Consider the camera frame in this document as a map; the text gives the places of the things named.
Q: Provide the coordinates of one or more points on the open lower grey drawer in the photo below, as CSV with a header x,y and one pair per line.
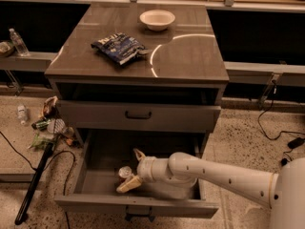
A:
x,y
106,151

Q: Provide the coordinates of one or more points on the green can on floor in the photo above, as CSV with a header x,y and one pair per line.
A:
x,y
41,125

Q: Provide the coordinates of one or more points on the green packet on floor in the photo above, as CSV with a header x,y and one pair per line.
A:
x,y
41,141

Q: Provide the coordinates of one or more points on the grey drawer cabinet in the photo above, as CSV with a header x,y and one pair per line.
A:
x,y
184,67

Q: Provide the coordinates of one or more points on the bowl on left ledge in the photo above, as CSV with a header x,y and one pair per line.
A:
x,y
6,49

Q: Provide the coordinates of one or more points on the brown snack bag on floor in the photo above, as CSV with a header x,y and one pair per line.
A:
x,y
49,107

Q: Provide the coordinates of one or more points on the small bottle on floor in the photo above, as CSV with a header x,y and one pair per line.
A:
x,y
22,114

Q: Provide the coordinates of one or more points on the black power adapter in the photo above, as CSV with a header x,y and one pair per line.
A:
x,y
296,142

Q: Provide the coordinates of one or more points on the blue chip bag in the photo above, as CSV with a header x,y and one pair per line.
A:
x,y
120,48

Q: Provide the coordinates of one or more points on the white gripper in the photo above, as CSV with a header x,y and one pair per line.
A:
x,y
147,169

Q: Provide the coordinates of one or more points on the black bar on floor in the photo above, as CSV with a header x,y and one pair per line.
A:
x,y
22,214

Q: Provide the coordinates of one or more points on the clear water bottle on ledge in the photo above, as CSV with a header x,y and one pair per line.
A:
x,y
18,43

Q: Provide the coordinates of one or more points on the white bowl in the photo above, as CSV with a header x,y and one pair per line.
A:
x,y
157,20

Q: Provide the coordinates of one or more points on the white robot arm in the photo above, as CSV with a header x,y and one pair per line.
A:
x,y
283,192

